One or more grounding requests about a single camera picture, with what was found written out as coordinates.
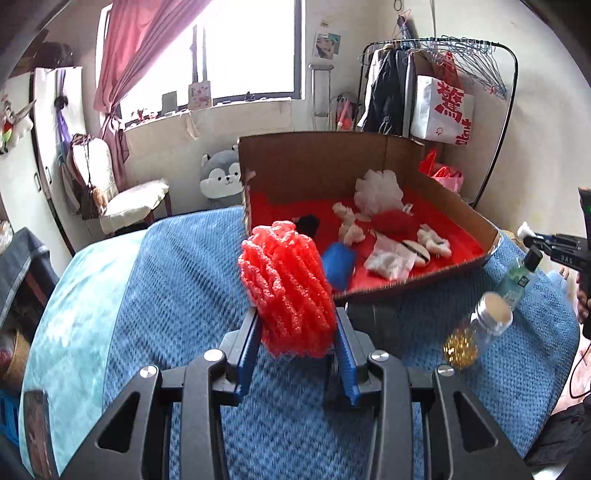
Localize blue knitted blanket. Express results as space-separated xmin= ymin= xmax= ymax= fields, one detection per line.
xmin=104 ymin=205 xmax=580 ymax=480

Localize window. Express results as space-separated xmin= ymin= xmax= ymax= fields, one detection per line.
xmin=117 ymin=0 xmax=308 ymax=123

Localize wall poster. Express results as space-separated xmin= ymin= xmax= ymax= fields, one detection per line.
xmin=313 ymin=31 xmax=342 ymax=60

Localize beige sponge with black strap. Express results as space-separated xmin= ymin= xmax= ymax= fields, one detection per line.
xmin=402 ymin=237 xmax=432 ymax=267

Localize red plastic bag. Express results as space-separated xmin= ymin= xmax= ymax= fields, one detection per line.
xmin=419 ymin=150 xmax=464 ymax=192

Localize white mesh bath sponge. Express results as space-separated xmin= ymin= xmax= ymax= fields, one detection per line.
xmin=355 ymin=169 xmax=404 ymax=217

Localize person's dark clothing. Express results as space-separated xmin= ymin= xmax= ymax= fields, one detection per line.
xmin=526 ymin=406 xmax=591 ymax=468

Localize red mesh bath sponge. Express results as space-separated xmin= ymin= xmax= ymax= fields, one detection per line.
xmin=238 ymin=220 xmax=338 ymax=360

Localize cream plush piece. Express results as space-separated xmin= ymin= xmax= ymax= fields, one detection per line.
xmin=417 ymin=224 xmax=452 ymax=258

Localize bunch of wire hangers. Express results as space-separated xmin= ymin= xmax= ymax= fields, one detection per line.
xmin=416 ymin=36 xmax=509 ymax=100

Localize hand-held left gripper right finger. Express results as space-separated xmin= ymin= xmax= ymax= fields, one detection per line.
xmin=335 ymin=307 xmax=534 ymax=480

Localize pink greeting card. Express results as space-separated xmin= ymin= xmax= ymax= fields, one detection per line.
xmin=188 ymin=82 xmax=212 ymax=110

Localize hanging plush toy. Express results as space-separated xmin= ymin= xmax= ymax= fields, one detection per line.
xmin=0 ymin=95 xmax=35 ymax=155

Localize black knitted pouch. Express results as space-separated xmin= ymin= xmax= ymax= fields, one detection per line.
xmin=295 ymin=213 xmax=321 ymax=237

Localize purple hanging bag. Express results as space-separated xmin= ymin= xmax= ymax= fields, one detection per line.
xmin=53 ymin=69 xmax=72 ymax=158

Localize dark covered desk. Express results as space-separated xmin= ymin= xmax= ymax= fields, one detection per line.
xmin=0 ymin=228 xmax=51 ymax=333

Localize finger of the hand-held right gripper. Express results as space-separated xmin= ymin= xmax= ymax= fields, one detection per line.
xmin=536 ymin=232 xmax=580 ymax=246
xmin=522 ymin=235 xmax=555 ymax=259

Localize person's right hand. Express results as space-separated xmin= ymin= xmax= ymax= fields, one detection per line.
xmin=575 ymin=274 xmax=591 ymax=325

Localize pink curtain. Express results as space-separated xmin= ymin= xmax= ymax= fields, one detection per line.
xmin=95 ymin=0 xmax=218 ymax=188

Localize green liquid bottle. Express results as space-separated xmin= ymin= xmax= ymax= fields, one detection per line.
xmin=495 ymin=246 xmax=544 ymax=311

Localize cardboard box with red lining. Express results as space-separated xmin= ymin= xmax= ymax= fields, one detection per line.
xmin=238 ymin=131 xmax=502 ymax=305

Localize dark hanging clothes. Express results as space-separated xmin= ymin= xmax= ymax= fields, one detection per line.
xmin=360 ymin=48 xmax=411 ymax=137

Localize woven basket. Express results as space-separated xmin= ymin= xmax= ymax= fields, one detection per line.
xmin=0 ymin=330 xmax=31 ymax=393

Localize white paper bag red print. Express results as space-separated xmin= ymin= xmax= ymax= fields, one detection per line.
xmin=410 ymin=75 xmax=476 ymax=146

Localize red knitted pouch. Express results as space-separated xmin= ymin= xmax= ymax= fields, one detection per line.
xmin=373 ymin=209 xmax=419 ymax=236

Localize grey crutches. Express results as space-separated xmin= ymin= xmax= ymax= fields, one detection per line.
xmin=308 ymin=64 xmax=334 ymax=132

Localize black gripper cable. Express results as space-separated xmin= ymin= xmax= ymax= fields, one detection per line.
xmin=569 ymin=344 xmax=591 ymax=400

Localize white wardrobe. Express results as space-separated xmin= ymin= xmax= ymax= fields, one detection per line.
xmin=0 ymin=67 xmax=84 ymax=254

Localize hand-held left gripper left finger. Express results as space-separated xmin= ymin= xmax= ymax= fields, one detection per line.
xmin=60 ymin=307 xmax=264 ymax=480

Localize black clothes rack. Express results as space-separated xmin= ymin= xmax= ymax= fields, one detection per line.
xmin=358 ymin=41 xmax=519 ymax=210

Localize grey husky plush toy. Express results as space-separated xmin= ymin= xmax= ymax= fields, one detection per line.
xmin=199 ymin=144 xmax=243 ymax=210

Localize white tissue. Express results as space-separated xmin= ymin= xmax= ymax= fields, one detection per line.
xmin=365 ymin=233 xmax=416 ymax=280

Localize brown patterned handbag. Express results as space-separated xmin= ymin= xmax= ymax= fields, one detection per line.
xmin=81 ymin=182 xmax=109 ymax=220

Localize chair with white cushion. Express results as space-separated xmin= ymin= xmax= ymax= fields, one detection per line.
xmin=67 ymin=134 xmax=171 ymax=236

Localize blue towel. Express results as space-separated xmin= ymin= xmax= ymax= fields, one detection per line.
xmin=322 ymin=242 xmax=356 ymax=291

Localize glass jar of golden beads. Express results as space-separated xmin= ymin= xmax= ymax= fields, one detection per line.
xmin=443 ymin=292 xmax=514 ymax=370

